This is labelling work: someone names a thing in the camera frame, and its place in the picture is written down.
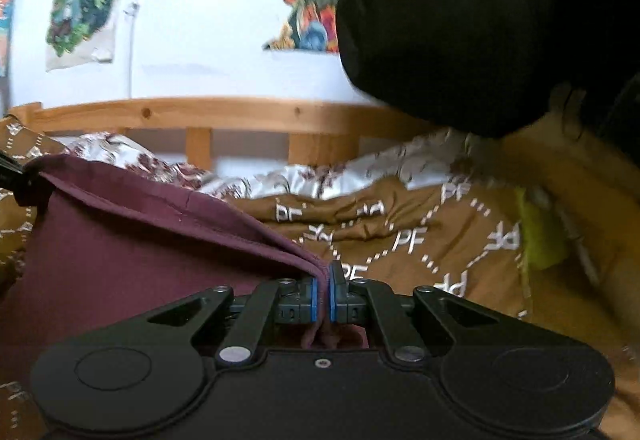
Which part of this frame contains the orange blue wall poster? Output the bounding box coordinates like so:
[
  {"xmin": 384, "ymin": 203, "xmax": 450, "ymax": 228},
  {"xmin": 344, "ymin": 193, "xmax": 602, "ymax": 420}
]
[{"xmin": 0, "ymin": 0, "xmax": 19, "ymax": 77}]

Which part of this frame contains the maroon long-sleeve top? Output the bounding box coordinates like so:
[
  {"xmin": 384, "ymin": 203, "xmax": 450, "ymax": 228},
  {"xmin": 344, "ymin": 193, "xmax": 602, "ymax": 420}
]
[{"xmin": 0, "ymin": 155, "xmax": 372, "ymax": 403}]

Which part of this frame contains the black puffer jacket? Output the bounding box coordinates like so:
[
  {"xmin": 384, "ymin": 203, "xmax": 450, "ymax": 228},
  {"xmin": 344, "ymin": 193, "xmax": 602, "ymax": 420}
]
[{"xmin": 336, "ymin": 0, "xmax": 640, "ymax": 142}]

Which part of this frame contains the white patterned bedsheet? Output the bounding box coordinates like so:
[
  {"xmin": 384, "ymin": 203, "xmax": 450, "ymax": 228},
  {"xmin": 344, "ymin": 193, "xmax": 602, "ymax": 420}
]
[{"xmin": 52, "ymin": 129, "xmax": 472, "ymax": 202}]

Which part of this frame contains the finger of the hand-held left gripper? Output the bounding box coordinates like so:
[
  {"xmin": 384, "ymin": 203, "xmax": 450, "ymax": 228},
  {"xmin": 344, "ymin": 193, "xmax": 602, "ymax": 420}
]
[{"xmin": 0, "ymin": 149, "xmax": 34, "ymax": 207}]

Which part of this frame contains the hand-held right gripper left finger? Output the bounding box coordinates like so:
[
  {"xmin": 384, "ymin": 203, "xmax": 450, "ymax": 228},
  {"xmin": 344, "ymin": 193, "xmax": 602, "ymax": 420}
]
[{"xmin": 145, "ymin": 276, "xmax": 321, "ymax": 368}]

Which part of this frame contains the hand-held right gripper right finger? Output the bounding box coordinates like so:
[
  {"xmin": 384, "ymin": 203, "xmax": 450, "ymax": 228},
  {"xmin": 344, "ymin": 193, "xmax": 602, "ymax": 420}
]
[{"xmin": 329, "ymin": 261, "xmax": 502, "ymax": 364}]

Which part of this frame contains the brown printed blanket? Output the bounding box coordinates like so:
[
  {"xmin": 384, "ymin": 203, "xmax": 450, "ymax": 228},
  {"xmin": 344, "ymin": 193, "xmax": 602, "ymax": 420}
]
[{"xmin": 0, "ymin": 117, "xmax": 640, "ymax": 440}]

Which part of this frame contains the wooden bed frame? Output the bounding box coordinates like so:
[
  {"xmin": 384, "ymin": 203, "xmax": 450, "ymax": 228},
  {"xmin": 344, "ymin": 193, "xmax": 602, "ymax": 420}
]
[{"xmin": 2, "ymin": 96, "xmax": 640, "ymax": 271}]

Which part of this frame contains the yellow-green cloth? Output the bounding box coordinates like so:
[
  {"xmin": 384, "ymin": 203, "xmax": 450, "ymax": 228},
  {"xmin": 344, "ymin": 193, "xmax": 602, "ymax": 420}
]
[{"xmin": 516, "ymin": 186, "xmax": 567, "ymax": 272}]

